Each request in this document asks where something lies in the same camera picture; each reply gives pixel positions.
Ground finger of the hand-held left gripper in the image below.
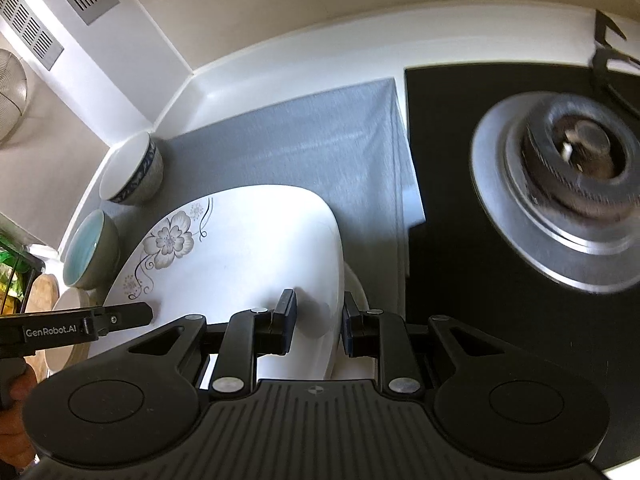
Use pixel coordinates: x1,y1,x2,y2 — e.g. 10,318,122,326
92,302,154,338

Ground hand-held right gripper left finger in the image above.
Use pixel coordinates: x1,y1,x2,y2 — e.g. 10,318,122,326
127,288,299,401

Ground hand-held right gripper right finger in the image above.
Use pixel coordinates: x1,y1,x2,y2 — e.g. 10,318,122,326
342,291,506,397

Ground small white plate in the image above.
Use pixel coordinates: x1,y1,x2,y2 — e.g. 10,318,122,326
44,287,101,377

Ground white floral plate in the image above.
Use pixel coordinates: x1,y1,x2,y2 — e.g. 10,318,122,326
87,185,348,378

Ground person's left hand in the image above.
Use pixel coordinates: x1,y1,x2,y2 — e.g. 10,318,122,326
0,366,40,476

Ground wooden cutting board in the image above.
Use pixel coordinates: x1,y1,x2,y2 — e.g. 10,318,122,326
25,274,61,321

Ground green package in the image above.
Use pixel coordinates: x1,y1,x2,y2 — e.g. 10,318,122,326
0,249,26,307

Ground celadon green bowl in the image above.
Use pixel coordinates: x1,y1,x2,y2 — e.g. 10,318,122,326
62,209,120,291

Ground blue patterned white bowl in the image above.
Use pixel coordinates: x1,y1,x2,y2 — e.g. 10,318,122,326
98,131,165,206

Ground grey counter mat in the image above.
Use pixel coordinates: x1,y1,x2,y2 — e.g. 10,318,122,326
160,77,427,281

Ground black glass gas stove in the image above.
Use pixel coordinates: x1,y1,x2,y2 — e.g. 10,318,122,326
402,60,640,471

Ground metal mesh strainer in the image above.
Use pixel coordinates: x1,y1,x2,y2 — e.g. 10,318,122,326
0,49,28,143

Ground round metal gas burner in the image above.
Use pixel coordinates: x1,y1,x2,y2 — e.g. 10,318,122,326
470,89,640,295

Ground black pan support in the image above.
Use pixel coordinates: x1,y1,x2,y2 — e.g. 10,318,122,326
590,10,640,116

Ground black wire rack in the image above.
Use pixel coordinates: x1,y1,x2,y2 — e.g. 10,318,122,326
0,230,47,317

